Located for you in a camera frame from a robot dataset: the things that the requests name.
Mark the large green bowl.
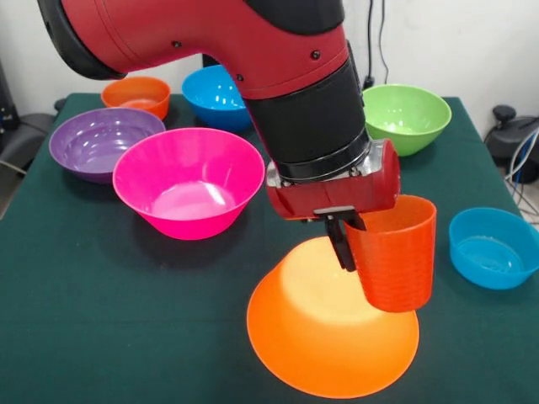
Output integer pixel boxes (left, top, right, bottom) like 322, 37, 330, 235
360, 83, 452, 157

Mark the dark green tablecloth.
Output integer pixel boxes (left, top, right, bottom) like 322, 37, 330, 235
0, 92, 539, 404

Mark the orange cup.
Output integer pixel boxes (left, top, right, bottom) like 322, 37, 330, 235
344, 194, 438, 314
100, 76, 172, 121

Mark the blue cup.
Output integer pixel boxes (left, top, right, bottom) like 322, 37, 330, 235
448, 207, 539, 291

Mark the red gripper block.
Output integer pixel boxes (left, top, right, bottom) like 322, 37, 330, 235
265, 138, 401, 273

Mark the large orange bowl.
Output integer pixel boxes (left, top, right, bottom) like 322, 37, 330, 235
246, 235, 420, 400

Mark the purple bowl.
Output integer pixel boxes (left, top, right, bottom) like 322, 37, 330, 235
48, 107, 167, 185

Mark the blue bowl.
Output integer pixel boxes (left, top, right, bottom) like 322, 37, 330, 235
181, 64, 253, 133

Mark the large pink bowl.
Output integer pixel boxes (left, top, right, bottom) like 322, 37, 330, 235
112, 127, 266, 242

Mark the tangle of cables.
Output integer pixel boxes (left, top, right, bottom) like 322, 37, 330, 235
504, 128, 539, 215

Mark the black hanging cable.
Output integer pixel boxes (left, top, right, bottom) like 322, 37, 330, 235
360, 0, 391, 90

